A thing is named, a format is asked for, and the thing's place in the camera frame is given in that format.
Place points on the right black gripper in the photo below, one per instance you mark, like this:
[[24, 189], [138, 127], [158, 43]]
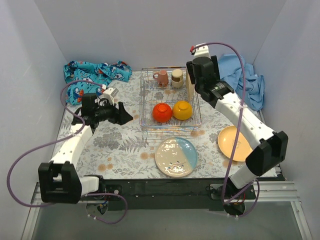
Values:
[[190, 69]]

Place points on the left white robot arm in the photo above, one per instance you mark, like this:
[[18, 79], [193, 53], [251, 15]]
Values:
[[58, 178]]

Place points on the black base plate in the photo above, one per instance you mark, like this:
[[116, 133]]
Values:
[[167, 194]]

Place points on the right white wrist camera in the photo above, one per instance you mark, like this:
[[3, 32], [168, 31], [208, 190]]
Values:
[[200, 51]]

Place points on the yellow bowl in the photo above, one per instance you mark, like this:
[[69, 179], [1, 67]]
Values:
[[182, 110]]

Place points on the plain orange plate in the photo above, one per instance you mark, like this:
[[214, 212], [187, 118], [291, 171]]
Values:
[[226, 140]]

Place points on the red orange bowl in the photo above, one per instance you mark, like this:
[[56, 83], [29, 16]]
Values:
[[162, 112]]

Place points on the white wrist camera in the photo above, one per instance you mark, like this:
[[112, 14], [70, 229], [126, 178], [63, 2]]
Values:
[[200, 51], [109, 93]]

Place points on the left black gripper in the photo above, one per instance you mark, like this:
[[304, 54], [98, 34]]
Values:
[[118, 113]]

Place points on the pink mug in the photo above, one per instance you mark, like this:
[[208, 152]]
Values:
[[161, 77]]

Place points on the floral table mat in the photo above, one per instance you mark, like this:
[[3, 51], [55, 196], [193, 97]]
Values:
[[128, 152]]

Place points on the steel tumbler cup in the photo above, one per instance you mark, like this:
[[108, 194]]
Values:
[[177, 79]]

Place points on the blue shark pattern cloth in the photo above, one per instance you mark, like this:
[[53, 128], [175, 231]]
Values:
[[88, 76]]

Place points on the aluminium frame rail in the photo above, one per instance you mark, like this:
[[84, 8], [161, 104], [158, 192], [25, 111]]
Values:
[[275, 213]]

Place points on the beige and blue plate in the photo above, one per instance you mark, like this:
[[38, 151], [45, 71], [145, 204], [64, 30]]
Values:
[[176, 157]]

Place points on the beige bird pattern plate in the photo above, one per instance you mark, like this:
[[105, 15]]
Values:
[[189, 87]]

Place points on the wire dish rack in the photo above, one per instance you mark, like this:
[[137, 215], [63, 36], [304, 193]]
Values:
[[151, 94]]

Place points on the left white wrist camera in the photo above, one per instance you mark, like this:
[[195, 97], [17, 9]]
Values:
[[109, 93]]

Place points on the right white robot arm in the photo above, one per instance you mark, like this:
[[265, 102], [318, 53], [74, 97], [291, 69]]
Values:
[[268, 147]]

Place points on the light blue shirt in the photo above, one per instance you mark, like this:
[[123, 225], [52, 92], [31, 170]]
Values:
[[231, 72]]

